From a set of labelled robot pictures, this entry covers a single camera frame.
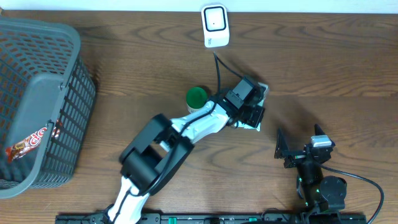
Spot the light blue tissue pack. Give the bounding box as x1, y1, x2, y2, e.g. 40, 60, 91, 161
234, 81, 270, 132

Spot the green lid jar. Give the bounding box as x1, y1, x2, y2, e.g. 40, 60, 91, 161
185, 86, 208, 113

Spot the red candy bar wrapper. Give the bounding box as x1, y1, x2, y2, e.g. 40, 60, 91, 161
4, 126, 48, 164

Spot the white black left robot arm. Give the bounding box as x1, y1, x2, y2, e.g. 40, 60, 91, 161
104, 80, 269, 223

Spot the white barcode scanner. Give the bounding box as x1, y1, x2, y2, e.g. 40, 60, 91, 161
201, 4, 230, 48

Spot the grey plastic mesh basket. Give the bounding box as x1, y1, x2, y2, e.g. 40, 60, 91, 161
1, 17, 96, 199

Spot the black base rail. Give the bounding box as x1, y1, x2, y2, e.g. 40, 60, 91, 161
55, 211, 368, 224

